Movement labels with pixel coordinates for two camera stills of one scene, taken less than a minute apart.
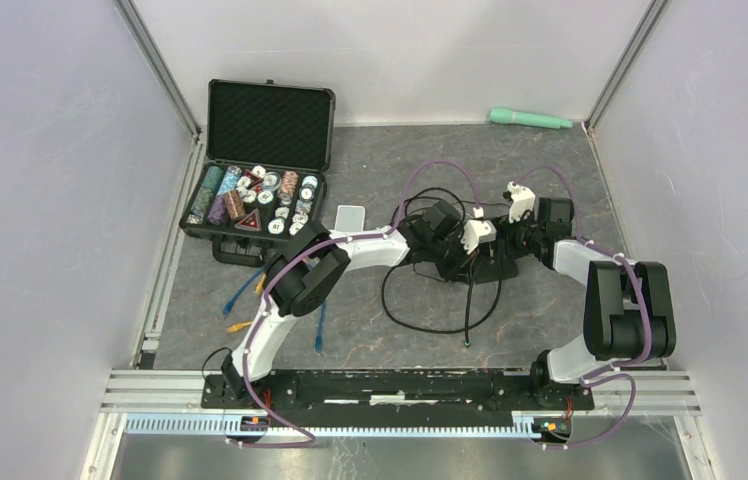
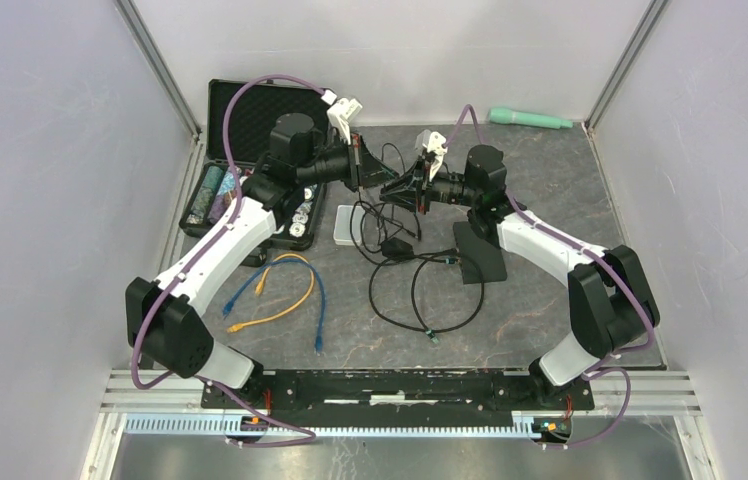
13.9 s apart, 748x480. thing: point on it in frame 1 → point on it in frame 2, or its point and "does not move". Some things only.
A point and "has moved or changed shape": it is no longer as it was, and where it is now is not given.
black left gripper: [459, 272] → [370, 171]
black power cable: [410, 263] has moved or changed shape
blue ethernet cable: [227, 308] does not move
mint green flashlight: [509, 116] does not move
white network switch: [350, 218] does not move
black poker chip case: [269, 150] does not move
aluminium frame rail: [617, 393] does not move
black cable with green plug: [469, 294] → [431, 332]
